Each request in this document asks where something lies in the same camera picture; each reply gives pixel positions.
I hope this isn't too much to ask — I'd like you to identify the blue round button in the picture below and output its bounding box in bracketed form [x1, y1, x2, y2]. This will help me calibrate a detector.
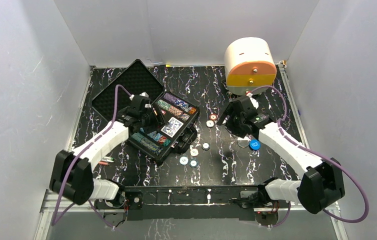
[248, 139, 261, 151]

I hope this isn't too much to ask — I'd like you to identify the red white chip hundred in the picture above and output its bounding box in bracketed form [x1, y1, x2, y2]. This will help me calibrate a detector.
[190, 148, 199, 157]

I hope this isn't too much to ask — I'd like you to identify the clear round button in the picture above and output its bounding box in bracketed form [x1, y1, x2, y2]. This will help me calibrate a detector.
[237, 137, 250, 148]

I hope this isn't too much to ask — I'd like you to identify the black poker set case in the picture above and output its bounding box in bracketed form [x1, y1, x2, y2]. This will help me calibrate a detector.
[91, 59, 200, 165]

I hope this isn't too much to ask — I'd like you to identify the light blue chip ten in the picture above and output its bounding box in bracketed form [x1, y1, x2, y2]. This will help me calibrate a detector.
[179, 156, 189, 166]

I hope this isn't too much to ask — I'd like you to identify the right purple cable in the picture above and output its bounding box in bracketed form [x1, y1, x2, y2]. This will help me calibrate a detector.
[248, 85, 370, 229]

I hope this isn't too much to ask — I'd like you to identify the red white poker chip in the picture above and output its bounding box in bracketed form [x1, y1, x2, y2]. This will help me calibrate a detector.
[209, 113, 218, 121]

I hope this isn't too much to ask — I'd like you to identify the red marker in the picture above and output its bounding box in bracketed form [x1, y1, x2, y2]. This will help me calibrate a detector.
[98, 161, 109, 166]

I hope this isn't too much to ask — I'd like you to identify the green capped marker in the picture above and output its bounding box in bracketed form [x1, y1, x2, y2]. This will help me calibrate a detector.
[101, 156, 115, 163]

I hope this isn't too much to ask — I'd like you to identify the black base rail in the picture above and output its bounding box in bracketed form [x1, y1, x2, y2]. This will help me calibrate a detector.
[124, 185, 264, 221]

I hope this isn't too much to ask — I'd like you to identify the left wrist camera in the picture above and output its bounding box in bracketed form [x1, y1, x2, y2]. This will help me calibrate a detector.
[139, 92, 150, 99]

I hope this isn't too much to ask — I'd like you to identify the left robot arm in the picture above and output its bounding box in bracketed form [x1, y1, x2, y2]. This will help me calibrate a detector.
[49, 95, 166, 208]

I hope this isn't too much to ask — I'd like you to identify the white poker chip one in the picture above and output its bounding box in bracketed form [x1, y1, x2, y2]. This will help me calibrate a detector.
[206, 120, 215, 128]

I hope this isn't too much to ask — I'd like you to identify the white round drawer cabinet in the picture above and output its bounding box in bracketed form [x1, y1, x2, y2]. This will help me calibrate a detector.
[224, 37, 277, 96]

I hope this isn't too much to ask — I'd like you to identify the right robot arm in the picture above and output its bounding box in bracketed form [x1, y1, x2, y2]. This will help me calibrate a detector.
[217, 96, 345, 214]

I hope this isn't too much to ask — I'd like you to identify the blue playing card deck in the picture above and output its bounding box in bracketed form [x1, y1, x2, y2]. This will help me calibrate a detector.
[160, 117, 184, 138]

